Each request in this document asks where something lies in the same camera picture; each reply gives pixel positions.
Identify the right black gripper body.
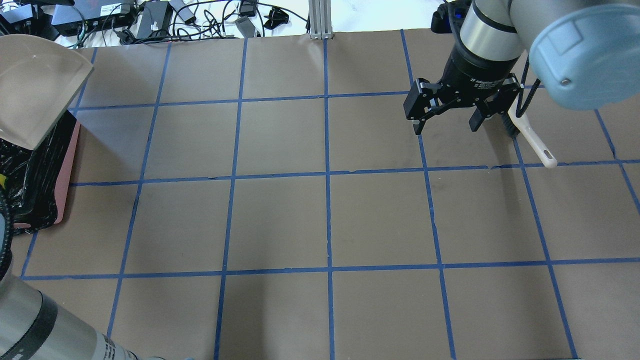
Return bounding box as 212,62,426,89
437,45,519,112

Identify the white hand brush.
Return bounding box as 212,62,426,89
501,100,558,169

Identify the beige plastic dustpan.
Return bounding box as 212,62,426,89
0,34,94,150

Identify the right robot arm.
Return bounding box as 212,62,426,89
403,0,640,135

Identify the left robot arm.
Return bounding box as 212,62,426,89
0,190,144,360

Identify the bin with black bag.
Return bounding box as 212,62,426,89
0,111,77,235

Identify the aluminium frame post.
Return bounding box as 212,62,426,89
308,0,334,40

